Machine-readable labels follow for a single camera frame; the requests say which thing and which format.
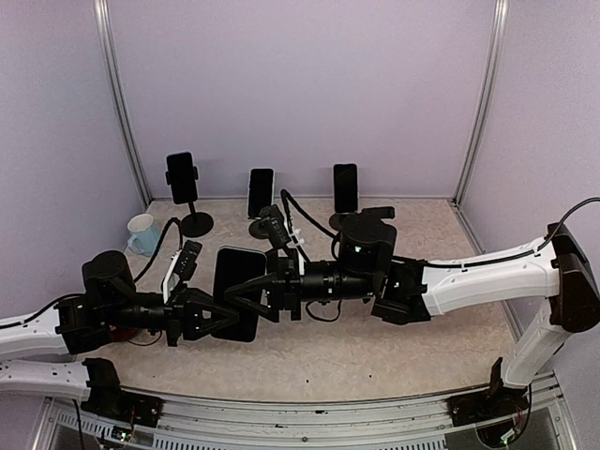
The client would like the left aluminium frame post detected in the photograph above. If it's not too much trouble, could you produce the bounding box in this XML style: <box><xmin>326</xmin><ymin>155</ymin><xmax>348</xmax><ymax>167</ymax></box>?
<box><xmin>93</xmin><ymin>0</ymin><xmax>153</xmax><ymax>207</ymax></box>

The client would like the front aluminium rail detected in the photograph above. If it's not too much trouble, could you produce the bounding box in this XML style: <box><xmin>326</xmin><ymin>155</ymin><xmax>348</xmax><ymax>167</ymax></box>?
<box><xmin>29</xmin><ymin>374</ymin><xmax>580</xmax><ymax>449</ymax></box>

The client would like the dark red saucer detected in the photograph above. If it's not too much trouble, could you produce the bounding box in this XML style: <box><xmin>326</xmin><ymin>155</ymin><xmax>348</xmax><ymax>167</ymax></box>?
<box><xmin>110</xmin><ymin>325</ymin><xmax>141</xmax><ymax>342</ymax></box>

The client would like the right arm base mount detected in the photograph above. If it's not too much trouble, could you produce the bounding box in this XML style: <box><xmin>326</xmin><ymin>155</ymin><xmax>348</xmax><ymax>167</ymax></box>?
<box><xmin>447</xmin><ymin>391</ymin><xmax>530</xmax><ymax>428</ymax></box>

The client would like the light blue mug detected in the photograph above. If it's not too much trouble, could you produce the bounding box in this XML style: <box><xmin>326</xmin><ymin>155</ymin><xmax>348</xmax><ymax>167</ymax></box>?
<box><xmin>127</xmin><ymin>213</ymin><xmax>160</xmax><ymax>257</ymax></box>

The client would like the aluminium frame post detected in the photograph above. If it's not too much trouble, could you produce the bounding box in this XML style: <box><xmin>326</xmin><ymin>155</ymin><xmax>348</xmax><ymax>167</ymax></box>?
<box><xmin>93</xmin><ymin>0</ymin><xmax>153</xmax><ymax>207</ymax></box>
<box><xmin>450</xmin><ymin>0</ymin><xmax>510</xmax><ymax>207</ymax></box>

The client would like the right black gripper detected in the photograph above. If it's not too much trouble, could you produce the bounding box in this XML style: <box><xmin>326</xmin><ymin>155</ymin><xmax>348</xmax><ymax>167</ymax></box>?
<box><xmin>223</xmin><ymin>247</ymin><xmax>378</xmax><ymax>323</ymax></box>

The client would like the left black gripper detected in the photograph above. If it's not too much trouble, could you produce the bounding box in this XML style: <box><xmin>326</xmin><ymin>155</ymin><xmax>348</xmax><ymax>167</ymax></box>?
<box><xmin>104</xmin><ymin>282</ymin><xmax>239</xmax><ymax>347</ymax></box>

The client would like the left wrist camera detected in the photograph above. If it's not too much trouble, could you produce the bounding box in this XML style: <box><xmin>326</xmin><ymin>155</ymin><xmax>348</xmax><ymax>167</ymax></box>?
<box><xmin>161</xmin><ymin>240</ymin><xmax>203</xmax><ymax>305</ymax></box>

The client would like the clear case phone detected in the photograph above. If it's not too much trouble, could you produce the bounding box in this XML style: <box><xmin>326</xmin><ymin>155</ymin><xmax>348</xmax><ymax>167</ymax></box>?
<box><xmin>333</xmin><ymin>163</ymin><xmax>358</xmax><ymax>214</ymax></box>

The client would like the black phone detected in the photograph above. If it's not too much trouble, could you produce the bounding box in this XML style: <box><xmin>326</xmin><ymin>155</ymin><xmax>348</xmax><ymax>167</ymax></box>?
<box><xmin>211</xmin><ymin>247</ymin><xmax>266</xmax><ymax>343</ymax></box>

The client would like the right aluminium frame post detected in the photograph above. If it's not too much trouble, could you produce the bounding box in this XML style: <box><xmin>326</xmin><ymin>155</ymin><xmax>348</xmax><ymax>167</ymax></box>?
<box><xmin>450</xmin><ymin>0</ymin><xmax>510</xmax><ymax>207</ymax></box>

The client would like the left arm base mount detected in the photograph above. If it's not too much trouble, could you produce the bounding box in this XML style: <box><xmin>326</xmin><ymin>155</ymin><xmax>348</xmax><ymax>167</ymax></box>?
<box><xmin>82</xmin><ymin>390</ymin><xmax>163</xmax><ymax>428</ymax></box>

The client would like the blue case phone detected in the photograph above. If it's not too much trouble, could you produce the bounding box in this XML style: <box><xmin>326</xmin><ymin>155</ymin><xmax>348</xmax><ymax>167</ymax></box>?
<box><xmin>247</xmin><ymin>168</ymin><xmax>275</xmax><ymax>219</ymax></box>

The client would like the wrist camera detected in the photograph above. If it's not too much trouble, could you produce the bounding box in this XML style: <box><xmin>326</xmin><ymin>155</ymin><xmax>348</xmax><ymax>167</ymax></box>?
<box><xmin>161</xmin><ymin>240</ymin><xmax>203</xmax><ymax>305</ymax></box>
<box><xmin>259</xmin><ymin>204</ymin><xmax>308</xmax><ymax>262</ymax></box>

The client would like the dark teal phone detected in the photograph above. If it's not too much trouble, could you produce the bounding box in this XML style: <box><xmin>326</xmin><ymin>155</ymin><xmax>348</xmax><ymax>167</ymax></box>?
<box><xmin>166</xmin><ymin>152</ymin><xmax>198</xmax><ymax>204</ymax></box>

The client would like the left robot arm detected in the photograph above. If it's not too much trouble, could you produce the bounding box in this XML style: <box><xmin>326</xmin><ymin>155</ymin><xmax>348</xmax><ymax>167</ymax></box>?
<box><xmin>1</xmin><ymin>250</ymin><xmax>239</xmax><ymax>417</ymax></box>

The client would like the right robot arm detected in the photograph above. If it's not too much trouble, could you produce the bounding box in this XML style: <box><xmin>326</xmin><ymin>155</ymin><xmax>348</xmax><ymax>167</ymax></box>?
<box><xmin>224</xmin><ymin>207</ymin><xmax>599</xmax><ymax>416</ymax></box>

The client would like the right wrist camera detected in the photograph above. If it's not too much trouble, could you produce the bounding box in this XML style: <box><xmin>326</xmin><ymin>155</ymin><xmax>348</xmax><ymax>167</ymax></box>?
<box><xmin>259</xmin><ymin>204</ymin><xmax>308</xmax><ymax>262</ymax></box>

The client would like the plate phone stand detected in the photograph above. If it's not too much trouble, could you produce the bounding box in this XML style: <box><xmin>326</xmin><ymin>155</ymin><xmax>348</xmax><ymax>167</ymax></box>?
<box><xmin>328</xmin><ymin>213</ymin><xmax>356</xmax><ymax>232</ymax></box>
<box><xmin>248</xmin><ymin>217</ymin><xmax>278</xmax><ymax>239</ymax></box>

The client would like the black clamp phone stand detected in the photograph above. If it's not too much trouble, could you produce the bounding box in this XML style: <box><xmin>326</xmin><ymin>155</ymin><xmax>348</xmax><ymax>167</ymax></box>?
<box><xmin>165</xmin><ymin>152</ymin><xmax>214</xmax><ymax>238</ymax></box>

